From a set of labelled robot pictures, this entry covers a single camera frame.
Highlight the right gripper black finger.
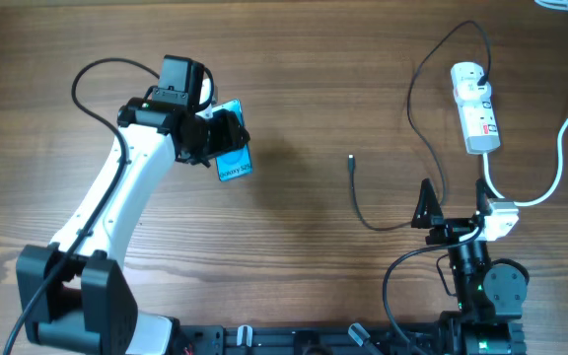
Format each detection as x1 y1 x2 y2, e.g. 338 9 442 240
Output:
475 178 490 215
411 178 445 229

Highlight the blue Galaxy smartphone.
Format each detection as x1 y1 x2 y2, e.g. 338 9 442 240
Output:
212 99 252 182

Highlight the black USB charging cable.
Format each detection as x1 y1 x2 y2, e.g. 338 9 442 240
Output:
347 20 493 233

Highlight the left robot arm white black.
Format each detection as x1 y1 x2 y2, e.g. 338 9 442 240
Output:
4 55 249 354

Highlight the white charger plug adapter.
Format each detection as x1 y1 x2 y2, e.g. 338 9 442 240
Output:
453 80 492 107

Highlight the white power strip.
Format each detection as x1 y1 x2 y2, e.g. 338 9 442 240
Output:
451 62 501 155

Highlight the white power strip cord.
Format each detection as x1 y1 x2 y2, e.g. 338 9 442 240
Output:
482 0 568 208

